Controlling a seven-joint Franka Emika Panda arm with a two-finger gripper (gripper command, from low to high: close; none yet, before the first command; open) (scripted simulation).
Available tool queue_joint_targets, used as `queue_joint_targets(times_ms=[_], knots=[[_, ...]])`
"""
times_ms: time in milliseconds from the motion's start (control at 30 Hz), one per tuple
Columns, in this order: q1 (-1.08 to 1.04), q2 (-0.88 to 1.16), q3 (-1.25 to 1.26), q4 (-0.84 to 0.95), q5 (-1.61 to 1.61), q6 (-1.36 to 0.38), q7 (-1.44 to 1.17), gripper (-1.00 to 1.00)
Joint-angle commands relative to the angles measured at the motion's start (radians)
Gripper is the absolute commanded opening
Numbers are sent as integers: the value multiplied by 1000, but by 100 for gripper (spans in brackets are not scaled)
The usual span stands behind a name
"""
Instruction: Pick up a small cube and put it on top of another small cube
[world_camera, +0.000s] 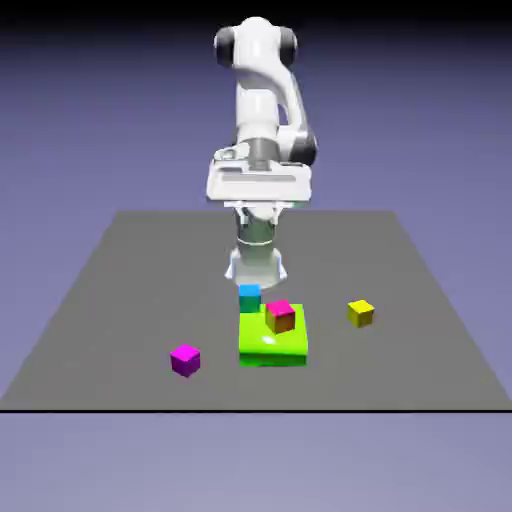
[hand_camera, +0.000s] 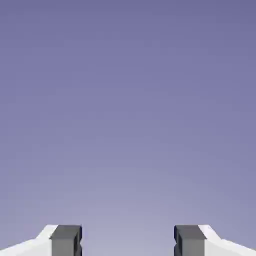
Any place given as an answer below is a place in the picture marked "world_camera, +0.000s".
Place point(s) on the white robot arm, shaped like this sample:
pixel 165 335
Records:
pixel 260 60

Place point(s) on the small blue cube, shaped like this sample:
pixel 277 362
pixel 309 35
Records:
pixel 249 298

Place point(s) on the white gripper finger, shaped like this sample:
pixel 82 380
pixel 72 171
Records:
pixel 275 213
pixel 242 214

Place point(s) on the small pink cube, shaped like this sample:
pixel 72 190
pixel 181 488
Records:
pixel 280 316

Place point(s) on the small yellow cube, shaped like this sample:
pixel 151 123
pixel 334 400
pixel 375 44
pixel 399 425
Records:
pixel 360 313

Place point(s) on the small magenta cube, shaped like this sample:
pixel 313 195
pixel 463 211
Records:
pixel 185 360

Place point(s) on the large green box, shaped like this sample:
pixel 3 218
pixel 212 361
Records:
pixel 272 342

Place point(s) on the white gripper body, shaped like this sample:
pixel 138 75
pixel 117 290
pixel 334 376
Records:
pixel 258 186

